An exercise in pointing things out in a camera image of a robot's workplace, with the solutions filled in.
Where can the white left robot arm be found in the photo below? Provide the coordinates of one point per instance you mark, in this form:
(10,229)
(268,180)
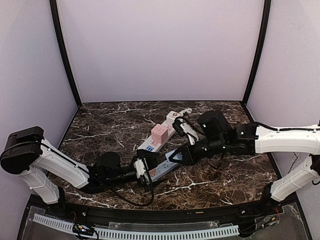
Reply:
(29,155)

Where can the large pink cube adapter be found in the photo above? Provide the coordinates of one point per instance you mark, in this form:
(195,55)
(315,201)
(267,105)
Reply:
(159,133)

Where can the black frame post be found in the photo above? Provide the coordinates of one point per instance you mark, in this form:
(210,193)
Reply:
(258,51)
(63,51)

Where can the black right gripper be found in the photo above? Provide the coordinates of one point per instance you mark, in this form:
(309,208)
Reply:
(191,152)

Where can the small pink cube adapter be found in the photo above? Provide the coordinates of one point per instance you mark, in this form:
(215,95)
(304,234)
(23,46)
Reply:
(153,172)

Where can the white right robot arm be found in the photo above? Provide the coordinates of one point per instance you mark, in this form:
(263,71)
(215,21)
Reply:
(255,138)

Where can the left black frame post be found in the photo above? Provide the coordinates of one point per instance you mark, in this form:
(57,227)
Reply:
(63,51)

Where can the white multicolour power strip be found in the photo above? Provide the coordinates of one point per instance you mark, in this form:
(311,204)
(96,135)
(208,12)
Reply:
(153,146)

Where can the black front table rail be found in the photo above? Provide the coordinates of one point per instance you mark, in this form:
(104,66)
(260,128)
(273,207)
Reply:
(102,215)

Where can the white slotted cable duct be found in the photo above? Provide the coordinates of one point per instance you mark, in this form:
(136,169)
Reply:
(105,233)

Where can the right black frame post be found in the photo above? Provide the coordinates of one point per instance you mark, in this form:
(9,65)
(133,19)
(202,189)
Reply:
(258,51)

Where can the small circuit board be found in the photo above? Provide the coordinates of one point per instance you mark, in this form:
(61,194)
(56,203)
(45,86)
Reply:
(82,230)

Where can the white cube socket adapter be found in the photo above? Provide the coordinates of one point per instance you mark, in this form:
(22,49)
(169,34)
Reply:
(171,116)

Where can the blue small power strip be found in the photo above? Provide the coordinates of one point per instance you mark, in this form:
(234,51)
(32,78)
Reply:
(164,167)

